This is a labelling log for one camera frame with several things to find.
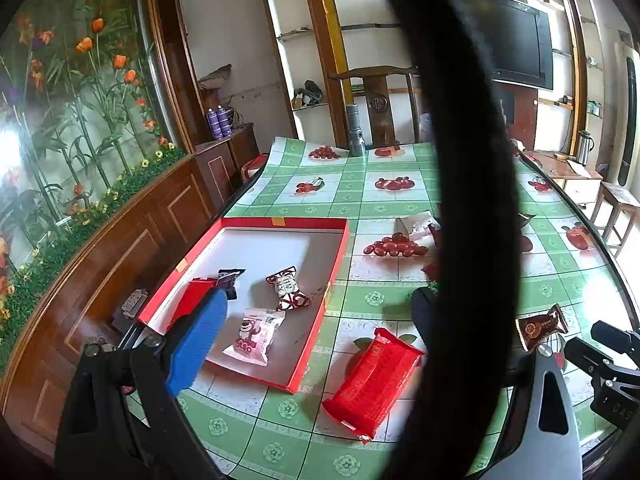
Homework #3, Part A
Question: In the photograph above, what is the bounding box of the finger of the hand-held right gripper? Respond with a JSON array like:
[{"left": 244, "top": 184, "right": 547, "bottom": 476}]
[
  {"left": 591, "top": 320, "right": 640, "bottom": 356},
  {"left": 565, "top": 337, "right": 640, "bottom": 386}
]

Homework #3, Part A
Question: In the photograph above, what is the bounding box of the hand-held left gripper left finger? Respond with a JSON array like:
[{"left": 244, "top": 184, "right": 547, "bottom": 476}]
[{"left": 55, "top": 287, "right": 227, "bottom": 480}]

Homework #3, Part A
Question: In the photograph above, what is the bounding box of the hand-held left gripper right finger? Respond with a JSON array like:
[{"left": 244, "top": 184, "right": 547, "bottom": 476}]
[{"left": 410, "top": 287, "right": 586, "bottom": 480}]

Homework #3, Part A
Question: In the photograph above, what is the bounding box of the large red snack packet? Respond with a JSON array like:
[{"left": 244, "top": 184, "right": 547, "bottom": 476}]
[
  {"left": 171, "top": 277, "right": 222, "bottom": 332},
  {"left": 321, "top": 327, "right": 426, "bottom": 445}
]

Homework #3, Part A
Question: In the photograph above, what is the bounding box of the pink cartoon snack packet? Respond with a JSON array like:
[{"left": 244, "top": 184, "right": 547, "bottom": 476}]
[{"left": 222, "top": 307, "right": 286, "bottom": 367}]

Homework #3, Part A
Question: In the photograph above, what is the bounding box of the black snack packet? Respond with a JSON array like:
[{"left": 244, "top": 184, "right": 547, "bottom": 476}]
[{"left": 217, "top": 268, "right": 247, "bottom": 302}]

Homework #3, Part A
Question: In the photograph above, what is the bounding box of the brown chocolate packet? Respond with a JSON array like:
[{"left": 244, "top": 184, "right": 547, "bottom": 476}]
[{"left": 515, "top": 303, "right": 570, "bottom": 352}]

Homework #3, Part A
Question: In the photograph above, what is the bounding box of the red white patterned candy packet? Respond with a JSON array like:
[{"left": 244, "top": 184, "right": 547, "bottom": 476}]
[{"left": 265, "top": 267, "right": 312, "bottom": 312}]

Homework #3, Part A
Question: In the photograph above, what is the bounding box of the red gift box tray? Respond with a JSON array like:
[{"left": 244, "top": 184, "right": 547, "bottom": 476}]
[{"left": 137, "top": 216, "right": 351, "bottom": 394}]

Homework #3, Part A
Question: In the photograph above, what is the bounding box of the small wooden stool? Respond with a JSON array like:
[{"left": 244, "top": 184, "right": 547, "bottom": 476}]
[{"left": 590, "top": 181, "right": 640, "bottom": 256}]

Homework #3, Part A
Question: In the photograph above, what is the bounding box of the low wooden cabinet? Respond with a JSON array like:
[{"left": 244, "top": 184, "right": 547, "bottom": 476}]
[{"left": 195, "top": 125, "right": 261, "bottom": 211}]

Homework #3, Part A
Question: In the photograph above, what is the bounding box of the red plastic stool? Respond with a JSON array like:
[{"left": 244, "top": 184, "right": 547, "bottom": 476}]
[{"left": 240, "top": 152, "right": 271, "bottom": 183}]

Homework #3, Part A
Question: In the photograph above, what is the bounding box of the wooden side table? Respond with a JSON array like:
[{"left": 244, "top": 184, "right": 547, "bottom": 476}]
[{"left": 520, "top": 149, "right": 603, "bottom": 221}]

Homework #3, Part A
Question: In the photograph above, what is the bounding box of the steel thermos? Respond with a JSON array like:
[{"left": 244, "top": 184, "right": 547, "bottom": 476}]
[{"left": 577, "top": 130, "right": 596, "bottom": 166}]

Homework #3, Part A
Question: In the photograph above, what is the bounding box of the green checked fruit tablecloth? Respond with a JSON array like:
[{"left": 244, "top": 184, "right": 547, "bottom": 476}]
[{"left": 127, "top": 137, "right": 633, "bottom": 480}]

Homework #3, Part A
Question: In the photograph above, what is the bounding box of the white standing air conditioner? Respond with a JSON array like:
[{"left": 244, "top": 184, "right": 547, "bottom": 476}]
[{"left": 614, "top": 42, "right": 640, "bottom": 193}]

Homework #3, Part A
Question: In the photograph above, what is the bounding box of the grey metal flashlight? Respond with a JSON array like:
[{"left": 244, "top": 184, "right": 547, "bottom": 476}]
[{"left": 346, "top": 104, "right": 368, "bottom": 157}]

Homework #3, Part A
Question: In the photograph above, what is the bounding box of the brown paper bag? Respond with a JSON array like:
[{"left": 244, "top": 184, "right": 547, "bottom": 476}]
[{"left": 197, "top": 64, "right": 233, "bottom": 91}]

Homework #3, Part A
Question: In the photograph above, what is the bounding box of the wooden chair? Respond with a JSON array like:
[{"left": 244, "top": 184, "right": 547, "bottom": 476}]
[{"left": 328, "top": 66, "right": 421, "bottom": 150}]

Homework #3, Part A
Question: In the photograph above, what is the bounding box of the black television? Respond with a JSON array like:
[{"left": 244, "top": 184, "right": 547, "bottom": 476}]
[{"left": 447, "top": 0, "right": 555, "bottom": 92}]

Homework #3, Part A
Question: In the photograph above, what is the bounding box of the white wall socket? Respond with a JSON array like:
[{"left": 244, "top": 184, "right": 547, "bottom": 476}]
[{"left": 120, "top": 287, "right": 150, "bottom": 318}]

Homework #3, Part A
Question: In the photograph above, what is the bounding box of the black cable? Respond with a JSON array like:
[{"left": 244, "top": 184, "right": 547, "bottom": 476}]
[{"left": 365, "top": 0, "right": 521, "bottom": 480}]

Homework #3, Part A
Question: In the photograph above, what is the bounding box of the flower wall mural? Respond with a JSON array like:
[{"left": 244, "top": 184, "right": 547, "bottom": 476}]
[{"left": 0, "top": 0, "right": 188, "bottom": 356}]

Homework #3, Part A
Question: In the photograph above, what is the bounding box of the dark bundled strap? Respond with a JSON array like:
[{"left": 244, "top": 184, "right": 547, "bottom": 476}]
[{"left": 292, "top": 80, "right": 323, "bottom": 110}]

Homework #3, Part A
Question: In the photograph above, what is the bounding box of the wooden wall unit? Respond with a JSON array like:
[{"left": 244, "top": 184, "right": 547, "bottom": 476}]
[{"left": 255, "top": 0, "right": 591, "bottom": 156}]

